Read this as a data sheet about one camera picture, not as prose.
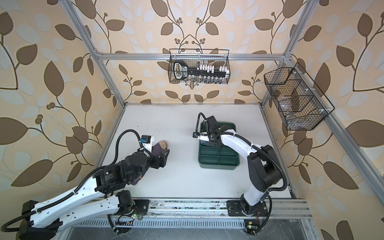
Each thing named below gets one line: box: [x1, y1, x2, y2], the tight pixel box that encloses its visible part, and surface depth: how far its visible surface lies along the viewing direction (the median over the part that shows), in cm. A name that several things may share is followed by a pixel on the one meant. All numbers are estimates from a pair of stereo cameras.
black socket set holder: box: [173, 60, 230, 81], surface depth 85 cm
